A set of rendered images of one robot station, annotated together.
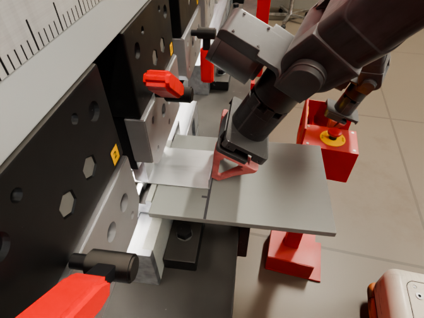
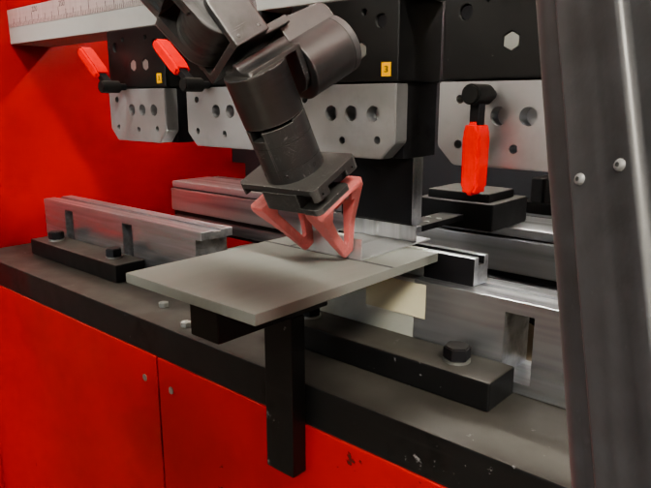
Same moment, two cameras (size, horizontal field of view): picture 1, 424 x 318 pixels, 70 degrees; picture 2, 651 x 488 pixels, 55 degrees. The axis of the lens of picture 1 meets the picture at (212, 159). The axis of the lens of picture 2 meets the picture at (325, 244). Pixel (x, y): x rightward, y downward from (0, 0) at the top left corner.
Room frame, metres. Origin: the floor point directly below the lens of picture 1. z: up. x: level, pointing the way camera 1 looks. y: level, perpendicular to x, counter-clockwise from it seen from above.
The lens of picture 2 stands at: (0.69, -0.54, 1.16)
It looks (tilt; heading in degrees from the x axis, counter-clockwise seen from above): 13 degrees down; 123
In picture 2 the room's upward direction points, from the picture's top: straight up
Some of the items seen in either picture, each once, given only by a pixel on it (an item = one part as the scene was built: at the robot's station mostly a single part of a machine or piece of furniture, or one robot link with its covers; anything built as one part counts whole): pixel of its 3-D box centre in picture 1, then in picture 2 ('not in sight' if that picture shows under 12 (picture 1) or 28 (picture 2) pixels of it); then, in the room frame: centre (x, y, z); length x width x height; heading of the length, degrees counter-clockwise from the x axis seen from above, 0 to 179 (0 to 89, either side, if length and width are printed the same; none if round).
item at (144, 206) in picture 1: (159, 161); (401, 255); (0.38, 0.09, 0.98); 0.20 x 0.03 x 0.03; 172
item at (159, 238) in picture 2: not in sight; (127, 236); (-0.20, 0.18, 0.92); 0.50 x 0.06 x 0.10; 172
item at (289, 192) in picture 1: (243, 178); (291, 266); (0.33, -0.05, 1.00); 0.26 x 0.18 x 0.01; 82
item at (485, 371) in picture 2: (195, 194); (375, 349); (0.38, 0.03, 0.89); 0.30 x 0.05 x 0.03; 172
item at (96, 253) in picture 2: not in sight; (83, 256); (-0.25, 0.13, 0.89); 0.30 x 0.05 x 0.03; 172
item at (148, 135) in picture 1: (127, 77); (363, 80); (0.32, 0.10, 1.18); 0.15 x 0.09 x 0.17; 172
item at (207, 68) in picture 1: (204, 56); (479, 139); (0.49, 0.01, 1.12); 0.04 x 0.02 x 0.10; 82
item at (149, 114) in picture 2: not in sight; (159, 85); (-0.07, 0.16, 1.18); 0.15 x 0.09 x 0.17; 172
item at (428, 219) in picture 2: not in sight; (445, 211); (0.36, 0.26, 1.01); 0.26 x 0.12 x 0.05; 82
